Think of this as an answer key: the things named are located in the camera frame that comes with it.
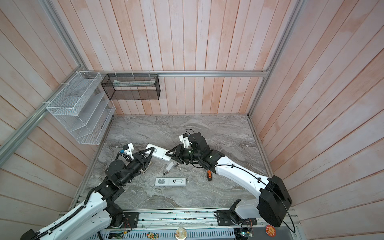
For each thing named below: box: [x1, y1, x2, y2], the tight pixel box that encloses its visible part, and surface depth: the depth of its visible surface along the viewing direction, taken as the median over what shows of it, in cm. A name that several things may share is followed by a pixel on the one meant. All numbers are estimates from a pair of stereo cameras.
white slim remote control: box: [154, 177, 187, 187], surface depth 86 cm
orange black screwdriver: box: [206, 170, 213, 181], surface depth 87 cm
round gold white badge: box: [175, 227, 187, 240], surface depth 71 cm
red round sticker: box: [265, 224, 277, 238], surface depth 71 cm
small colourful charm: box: [146, 232, 159, 240], surface depth 71 cm
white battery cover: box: [166, 162, 175, 171], surface depth 94 cm
